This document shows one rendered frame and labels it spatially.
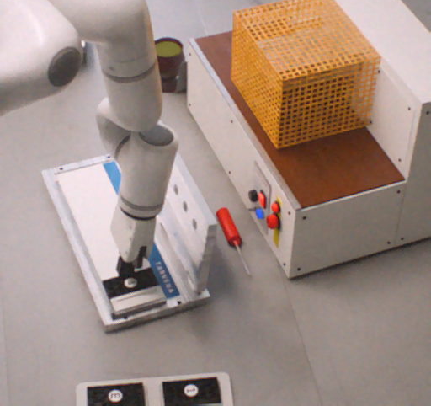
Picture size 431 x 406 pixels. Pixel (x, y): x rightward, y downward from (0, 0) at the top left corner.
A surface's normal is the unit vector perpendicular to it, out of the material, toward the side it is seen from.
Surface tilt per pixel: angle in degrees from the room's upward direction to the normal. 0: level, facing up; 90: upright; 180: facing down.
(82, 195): 0
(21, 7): 13
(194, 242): 83
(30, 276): 0
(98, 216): 0
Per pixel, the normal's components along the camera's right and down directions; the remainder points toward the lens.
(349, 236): 0.37, 0.65
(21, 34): -0.43, -0.30
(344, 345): 0.02, -0.72
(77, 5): -0.27, 0.46
